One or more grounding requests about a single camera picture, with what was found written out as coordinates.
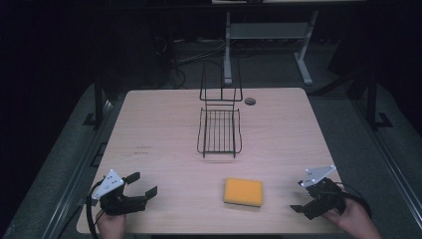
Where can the yellow sponge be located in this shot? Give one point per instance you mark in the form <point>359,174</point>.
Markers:
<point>243,191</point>

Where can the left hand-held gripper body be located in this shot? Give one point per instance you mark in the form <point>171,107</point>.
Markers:
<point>114,203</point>

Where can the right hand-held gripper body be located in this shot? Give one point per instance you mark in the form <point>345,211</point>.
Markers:
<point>323,199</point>

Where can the person's right hand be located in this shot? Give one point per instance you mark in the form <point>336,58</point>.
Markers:
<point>356,222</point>

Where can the aluminium floor rail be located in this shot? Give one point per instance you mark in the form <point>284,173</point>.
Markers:
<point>71,179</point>
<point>388,159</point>

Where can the grey metal stand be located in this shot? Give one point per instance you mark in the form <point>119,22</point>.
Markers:
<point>265,30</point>

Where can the black frame post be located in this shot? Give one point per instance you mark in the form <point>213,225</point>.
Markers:
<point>372,99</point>
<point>98,99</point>

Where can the person's left hand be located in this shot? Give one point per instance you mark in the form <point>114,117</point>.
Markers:
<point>111,226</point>

